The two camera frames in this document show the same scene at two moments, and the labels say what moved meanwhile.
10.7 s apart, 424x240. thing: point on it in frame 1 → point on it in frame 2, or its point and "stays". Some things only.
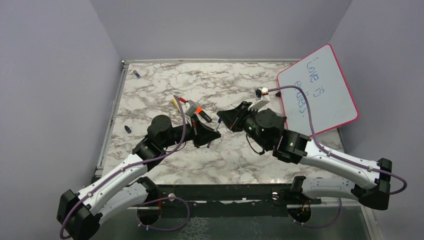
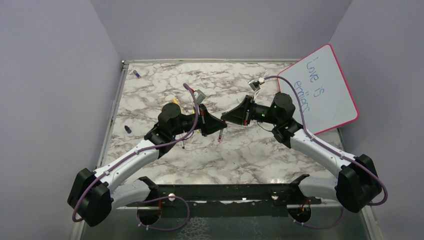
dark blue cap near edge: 127,129 stays
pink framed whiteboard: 321,77 stays
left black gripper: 205,134 → 208,123
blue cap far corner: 138,76 stays
